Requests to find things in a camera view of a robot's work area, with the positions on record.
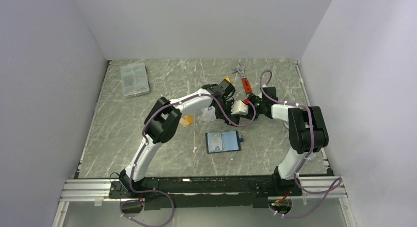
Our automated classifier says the blue leather card holder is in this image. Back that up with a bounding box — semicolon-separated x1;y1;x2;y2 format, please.
205;130;244;154

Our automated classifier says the silver VIP card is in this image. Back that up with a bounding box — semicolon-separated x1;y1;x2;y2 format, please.
207;133;224;153

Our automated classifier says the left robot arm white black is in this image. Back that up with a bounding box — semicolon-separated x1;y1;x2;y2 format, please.
119;80;236;198

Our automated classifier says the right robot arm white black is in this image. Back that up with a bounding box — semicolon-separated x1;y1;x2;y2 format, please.
243;87;329;195

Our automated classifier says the silver card stack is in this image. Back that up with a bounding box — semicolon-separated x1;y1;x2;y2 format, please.
200;106;216;123

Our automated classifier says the gold card stack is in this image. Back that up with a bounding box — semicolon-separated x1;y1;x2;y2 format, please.
179;115;194;127

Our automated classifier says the clear plastic screw box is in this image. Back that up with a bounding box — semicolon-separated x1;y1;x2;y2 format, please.
120;62;150;97

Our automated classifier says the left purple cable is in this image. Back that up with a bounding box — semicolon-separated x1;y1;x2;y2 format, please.
119;93;257;227

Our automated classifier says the purple cable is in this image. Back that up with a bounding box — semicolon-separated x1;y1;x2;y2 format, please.
119;93;257;227
259;70;343;219

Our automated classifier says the red handled adjustable wrench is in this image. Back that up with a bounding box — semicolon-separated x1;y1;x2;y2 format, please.
232;63;252;94

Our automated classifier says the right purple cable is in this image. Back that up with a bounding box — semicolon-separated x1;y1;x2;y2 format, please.
259;70;343;219

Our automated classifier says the aluminium frame rail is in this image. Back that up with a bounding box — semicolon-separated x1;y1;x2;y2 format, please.
60;179;111;203

